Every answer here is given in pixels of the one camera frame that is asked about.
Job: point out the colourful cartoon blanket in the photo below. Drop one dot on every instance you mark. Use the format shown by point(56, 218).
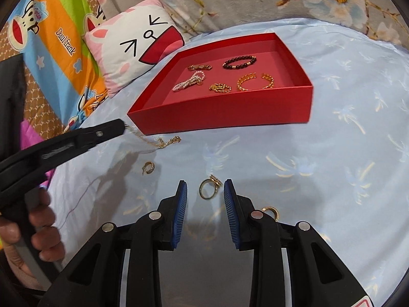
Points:
point(54, 32)

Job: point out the person's left hand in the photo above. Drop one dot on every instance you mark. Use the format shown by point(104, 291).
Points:
point(44, 230)

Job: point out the pink cat face pillow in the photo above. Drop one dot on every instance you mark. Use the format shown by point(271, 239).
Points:
point(127, 44)

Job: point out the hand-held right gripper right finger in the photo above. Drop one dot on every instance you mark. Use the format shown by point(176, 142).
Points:
point(230, 217)

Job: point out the light blue palm print sheet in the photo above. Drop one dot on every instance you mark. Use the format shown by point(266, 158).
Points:
point(335, 150)

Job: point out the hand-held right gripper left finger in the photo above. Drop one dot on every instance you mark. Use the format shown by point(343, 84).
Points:
point(179, 217)

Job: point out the gold wristwatch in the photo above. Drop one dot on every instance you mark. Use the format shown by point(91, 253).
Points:
point(199, 67)

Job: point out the red cardboard box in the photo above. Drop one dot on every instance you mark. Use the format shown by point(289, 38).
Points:
point(223, 108)

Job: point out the small hoop earring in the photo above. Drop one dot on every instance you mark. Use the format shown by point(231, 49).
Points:
point(150, 169)
point(271, 211)

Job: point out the gold bangle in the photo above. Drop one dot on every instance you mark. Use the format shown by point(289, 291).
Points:
point(242, 81)

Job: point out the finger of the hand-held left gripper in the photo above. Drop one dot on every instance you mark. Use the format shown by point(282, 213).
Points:
point(92, 137)

